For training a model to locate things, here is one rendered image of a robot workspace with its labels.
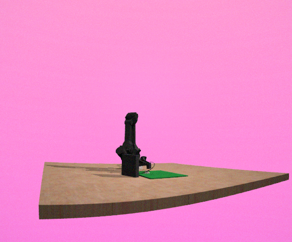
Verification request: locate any black cooling fan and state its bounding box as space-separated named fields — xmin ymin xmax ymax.
xmin=121 ymin=154 xmax=139 ymax=178

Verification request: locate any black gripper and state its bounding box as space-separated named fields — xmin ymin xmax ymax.
xmin=139 ymin=156 xmax=148 ymax=166

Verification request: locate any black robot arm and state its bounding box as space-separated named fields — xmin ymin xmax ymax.
xmin=116 ymin=112 xmax=141 ymax=160

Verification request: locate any green circuit board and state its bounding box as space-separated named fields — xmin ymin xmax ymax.
xmin=139 ymin=170 xmax=187 ymax=179

